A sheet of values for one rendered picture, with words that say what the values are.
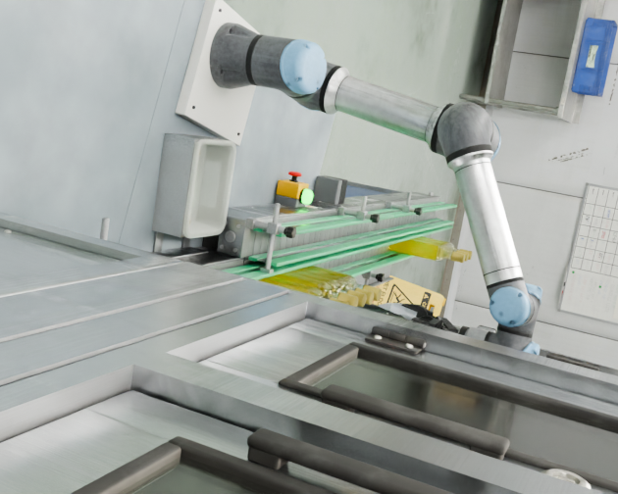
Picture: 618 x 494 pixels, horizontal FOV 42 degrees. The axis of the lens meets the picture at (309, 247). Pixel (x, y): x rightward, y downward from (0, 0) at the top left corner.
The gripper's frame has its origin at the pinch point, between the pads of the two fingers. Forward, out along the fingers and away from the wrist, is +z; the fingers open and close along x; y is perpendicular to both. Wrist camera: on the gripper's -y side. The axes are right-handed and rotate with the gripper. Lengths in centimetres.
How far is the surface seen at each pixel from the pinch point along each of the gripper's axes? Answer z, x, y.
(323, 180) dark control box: 47, -23, -64
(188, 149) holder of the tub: 43, -32, 23
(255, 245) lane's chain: 37.1, -8.9, -4.0
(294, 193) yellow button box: 44, -20, -37
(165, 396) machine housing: -22, -21, 124
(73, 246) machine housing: 16, -22, 91
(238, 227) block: 38.1, -13.8, 4.3
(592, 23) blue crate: 33, -148, -530
